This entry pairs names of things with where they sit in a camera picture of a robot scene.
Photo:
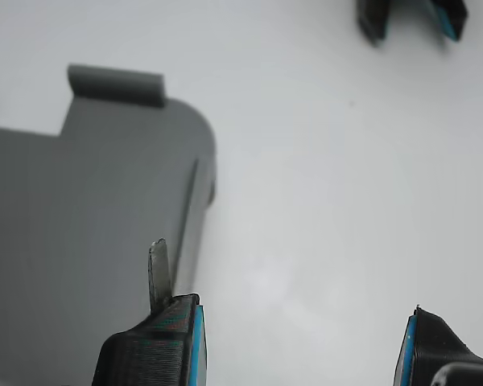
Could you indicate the grey 3D-printed holder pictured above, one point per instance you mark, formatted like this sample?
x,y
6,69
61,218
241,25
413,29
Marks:
x,y
84,201

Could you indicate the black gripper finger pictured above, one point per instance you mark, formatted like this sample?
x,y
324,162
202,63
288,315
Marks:
x,y
430,350
153,354

